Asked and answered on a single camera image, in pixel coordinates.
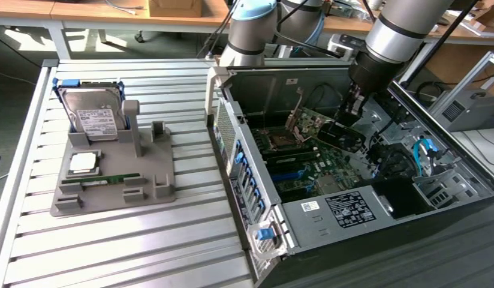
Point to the open grey PC case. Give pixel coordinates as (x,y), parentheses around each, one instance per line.
(350,267)

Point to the blue case latch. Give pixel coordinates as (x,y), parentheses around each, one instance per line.
(265,234)

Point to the brown cardboard box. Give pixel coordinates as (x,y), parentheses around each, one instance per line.
(174,9)

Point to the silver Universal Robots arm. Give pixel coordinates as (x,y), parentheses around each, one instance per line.
(398,36)

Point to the black RAM stick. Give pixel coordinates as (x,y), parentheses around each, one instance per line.
(290,157)

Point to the black caster wheel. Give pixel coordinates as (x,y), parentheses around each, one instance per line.
(139,37)

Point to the metal socket cover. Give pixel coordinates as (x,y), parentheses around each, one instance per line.
(301,135)

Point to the wooden desk with white legs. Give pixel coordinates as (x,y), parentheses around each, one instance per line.
(70,15)

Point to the grey plastic parts rack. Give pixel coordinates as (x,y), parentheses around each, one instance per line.
(118,162)

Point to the brown cardboard piece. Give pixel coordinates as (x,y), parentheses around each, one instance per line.
(490,18)

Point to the silver hard disk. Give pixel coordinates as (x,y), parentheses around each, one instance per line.
(90,102)

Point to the black slanted stand pole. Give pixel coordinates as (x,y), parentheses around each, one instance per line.
(430,52)

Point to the green RAM stick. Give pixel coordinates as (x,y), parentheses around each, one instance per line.
(110,179)

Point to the wooden desk with clutter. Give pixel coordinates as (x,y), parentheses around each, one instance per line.
(338,27)

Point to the grey power supply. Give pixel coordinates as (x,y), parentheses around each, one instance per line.
(342,216)

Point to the grey computer tower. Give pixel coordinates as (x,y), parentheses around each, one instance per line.
(478,114)

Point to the grey metal disk bay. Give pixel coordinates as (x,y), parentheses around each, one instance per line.
(438,192)

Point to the CPU socket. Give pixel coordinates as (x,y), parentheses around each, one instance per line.
(278,139)

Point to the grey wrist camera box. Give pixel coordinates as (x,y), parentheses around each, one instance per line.
(342,45)

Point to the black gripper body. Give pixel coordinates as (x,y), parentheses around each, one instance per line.
(374,75)

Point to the hard disk drive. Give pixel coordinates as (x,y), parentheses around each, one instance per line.
(69,82)

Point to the blue expansion slot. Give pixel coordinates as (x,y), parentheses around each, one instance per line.
(289,175)

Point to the green motherboard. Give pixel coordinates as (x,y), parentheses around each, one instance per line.
(330,163)

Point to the graphics card with black fan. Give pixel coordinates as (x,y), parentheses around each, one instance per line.
(342,141)

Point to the silver CPU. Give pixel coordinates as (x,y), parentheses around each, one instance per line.
(83,163)

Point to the aluminium profile frame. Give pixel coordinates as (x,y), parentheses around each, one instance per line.
(490,60)

